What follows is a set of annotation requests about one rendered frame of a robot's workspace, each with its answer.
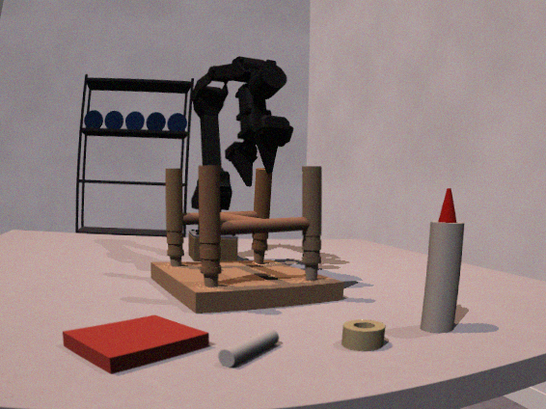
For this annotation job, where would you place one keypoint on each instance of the red flat block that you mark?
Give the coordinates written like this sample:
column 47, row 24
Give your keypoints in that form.
column 133, row 343

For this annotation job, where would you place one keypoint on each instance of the brown wooden stool seat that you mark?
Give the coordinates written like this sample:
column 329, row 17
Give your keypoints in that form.
column 244, row 285

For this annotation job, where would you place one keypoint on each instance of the tan short hollow cylinder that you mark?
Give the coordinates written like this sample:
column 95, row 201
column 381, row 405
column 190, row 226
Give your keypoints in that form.
column 368, row 335

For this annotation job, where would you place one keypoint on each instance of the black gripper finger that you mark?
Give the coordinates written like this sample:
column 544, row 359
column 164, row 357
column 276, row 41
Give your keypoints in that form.
column 267, row 143
column 244, row 165

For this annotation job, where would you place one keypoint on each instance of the brown wooden stool legs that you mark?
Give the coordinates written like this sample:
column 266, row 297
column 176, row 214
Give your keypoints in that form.
column 256, row 222

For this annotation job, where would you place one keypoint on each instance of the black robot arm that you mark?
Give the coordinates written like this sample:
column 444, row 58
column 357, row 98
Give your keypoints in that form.
column 263, row 80

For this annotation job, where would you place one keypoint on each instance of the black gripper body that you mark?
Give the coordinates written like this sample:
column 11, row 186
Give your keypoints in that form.
column 249, row 116

